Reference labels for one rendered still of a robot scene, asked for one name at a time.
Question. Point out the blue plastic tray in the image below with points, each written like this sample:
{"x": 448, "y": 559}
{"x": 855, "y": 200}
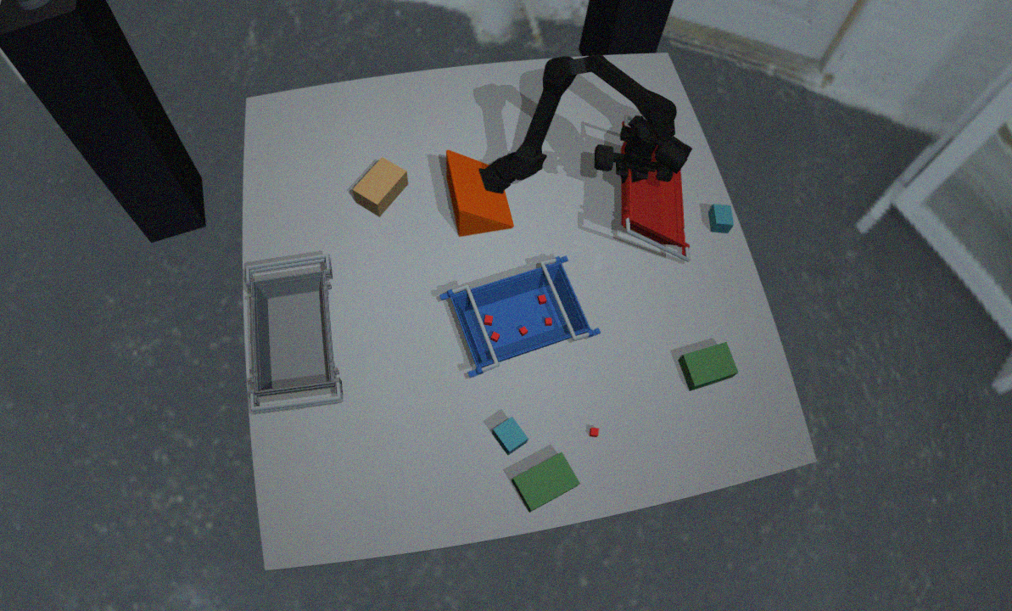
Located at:
{"x": 513, "y": 303}

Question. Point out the teal cube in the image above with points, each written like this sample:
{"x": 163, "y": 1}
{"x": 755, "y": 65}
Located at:
{"x": 720, "y": 218}
{"x": 510, "y": 436}

